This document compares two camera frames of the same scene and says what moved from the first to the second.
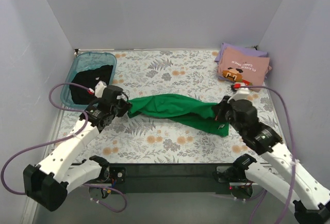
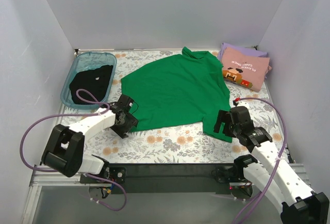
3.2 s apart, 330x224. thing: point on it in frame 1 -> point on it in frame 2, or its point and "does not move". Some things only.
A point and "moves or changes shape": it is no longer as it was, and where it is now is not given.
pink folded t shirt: x=236 y=65 does not move
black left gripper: x=124 y=106 -> x=126 y=125
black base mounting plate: x=168 y=178 does not move
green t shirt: x=189 y=111 moves or changes shape
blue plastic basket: x=85 y=61 does not move
